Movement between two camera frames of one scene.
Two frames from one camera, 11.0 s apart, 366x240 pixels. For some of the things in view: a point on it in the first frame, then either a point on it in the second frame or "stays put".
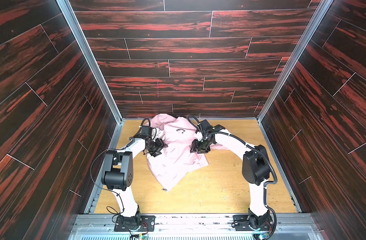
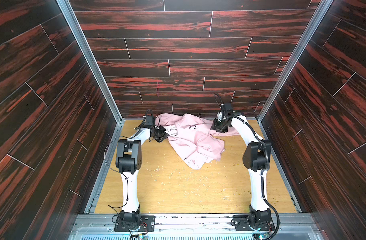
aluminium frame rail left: x=104 y=88 stays put
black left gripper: x=154 y=145 → x=161 y=133
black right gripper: x=201 y=145 → x=220 y=125
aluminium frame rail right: x=290 y=193 stays put
